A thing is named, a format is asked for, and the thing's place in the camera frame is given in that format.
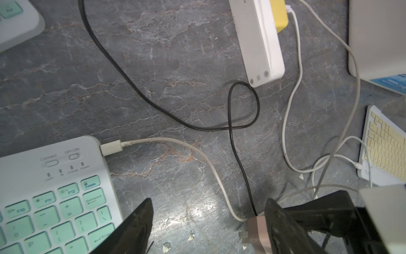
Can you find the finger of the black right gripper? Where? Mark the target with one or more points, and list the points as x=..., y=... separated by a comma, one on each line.
x=336, y=215

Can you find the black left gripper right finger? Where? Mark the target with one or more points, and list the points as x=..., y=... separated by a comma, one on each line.
x=285, y=234

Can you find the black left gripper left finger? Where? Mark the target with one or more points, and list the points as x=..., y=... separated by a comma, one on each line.
x=132, y=236

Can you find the white power strip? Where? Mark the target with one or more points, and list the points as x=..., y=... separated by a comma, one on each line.
x=258, y=39

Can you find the near green white keyboard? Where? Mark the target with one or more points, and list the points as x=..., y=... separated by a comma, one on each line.
x=57, y=199

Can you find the green white keyboard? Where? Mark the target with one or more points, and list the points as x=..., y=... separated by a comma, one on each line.
x=20, y=21
x=57, y=199

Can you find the far green white keyboard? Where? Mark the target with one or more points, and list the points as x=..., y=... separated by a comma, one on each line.
x=20, y=21

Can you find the blue lid storage box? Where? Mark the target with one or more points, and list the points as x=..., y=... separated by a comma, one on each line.
x=377, y=38

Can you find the yellow USB charger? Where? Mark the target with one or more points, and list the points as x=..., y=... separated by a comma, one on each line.
x=280, y=14

